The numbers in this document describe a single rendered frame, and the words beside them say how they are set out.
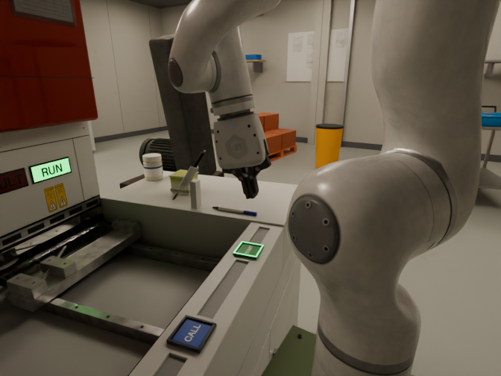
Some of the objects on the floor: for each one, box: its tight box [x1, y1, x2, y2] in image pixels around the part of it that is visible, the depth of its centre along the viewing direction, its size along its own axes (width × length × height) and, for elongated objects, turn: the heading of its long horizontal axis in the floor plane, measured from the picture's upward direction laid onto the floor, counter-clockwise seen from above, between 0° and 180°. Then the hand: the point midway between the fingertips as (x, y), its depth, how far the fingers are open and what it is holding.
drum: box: [315, 124, 344, 169], centre depth 494 cm, size 43×43×68 cm
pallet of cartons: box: [257, 113, 297, 162], centre depth 577 cm, size 88×128×73 cm
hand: (250, 188), depth 65 cm, fingers closed
